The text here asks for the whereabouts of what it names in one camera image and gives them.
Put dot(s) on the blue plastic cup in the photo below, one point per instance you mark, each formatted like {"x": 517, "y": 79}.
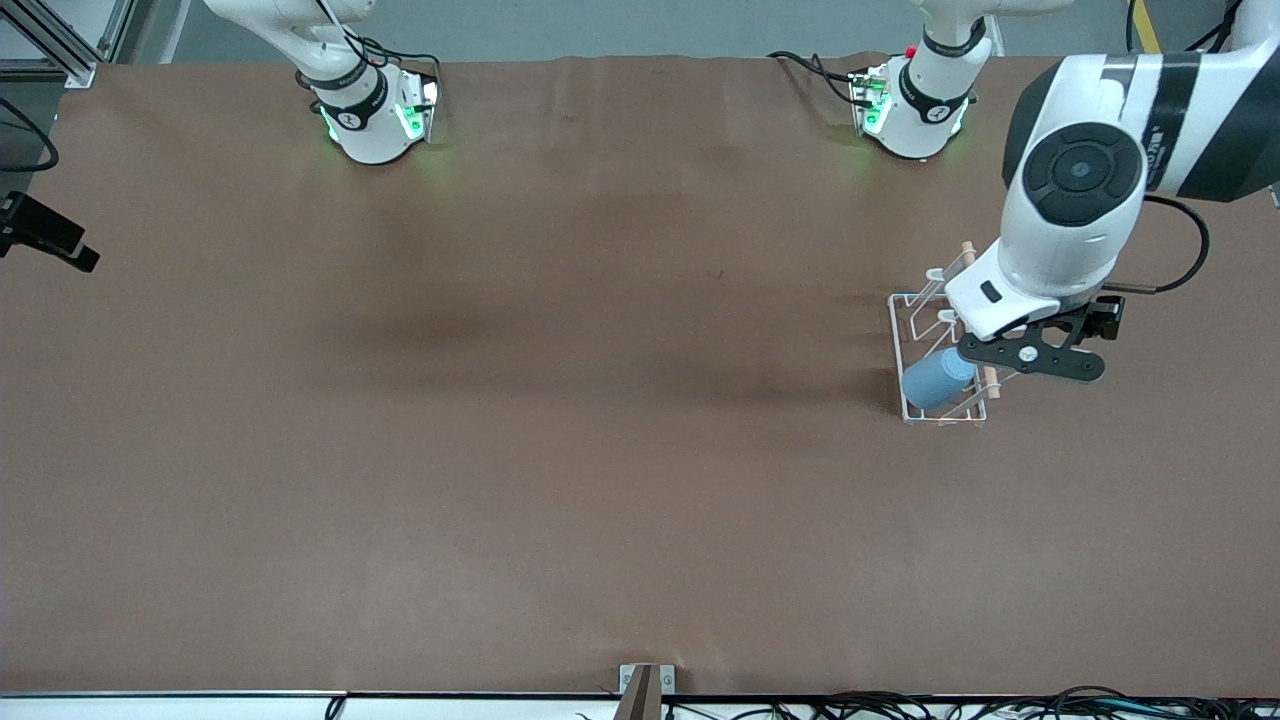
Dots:
{"x": 938, "y": 380}

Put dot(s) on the brown table cover sheet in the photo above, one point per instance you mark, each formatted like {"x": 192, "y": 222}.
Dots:
{"x": 640, "y": 500}

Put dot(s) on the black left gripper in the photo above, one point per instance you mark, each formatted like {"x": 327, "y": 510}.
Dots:
{"x": 1092, "y": 312}

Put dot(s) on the grey metal bracket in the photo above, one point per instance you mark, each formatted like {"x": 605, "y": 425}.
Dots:
{"x": 646, "y": 690}

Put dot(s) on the aluminium frame profile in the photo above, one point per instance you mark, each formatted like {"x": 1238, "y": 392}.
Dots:
{"x": 70, "y": 55}

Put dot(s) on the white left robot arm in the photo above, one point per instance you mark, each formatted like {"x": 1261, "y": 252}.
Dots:
{"x": 1070, "y": 230}

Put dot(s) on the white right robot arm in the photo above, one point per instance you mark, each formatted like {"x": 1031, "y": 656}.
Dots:
{"x": 365, "y": 125}

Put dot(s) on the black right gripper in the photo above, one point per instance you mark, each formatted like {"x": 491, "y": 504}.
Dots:
{"x": 44, "y": 226}

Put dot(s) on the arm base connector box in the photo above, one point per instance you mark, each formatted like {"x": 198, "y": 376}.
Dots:
{"x": 420, "y": 105}
{"x": 868, "y": 100}

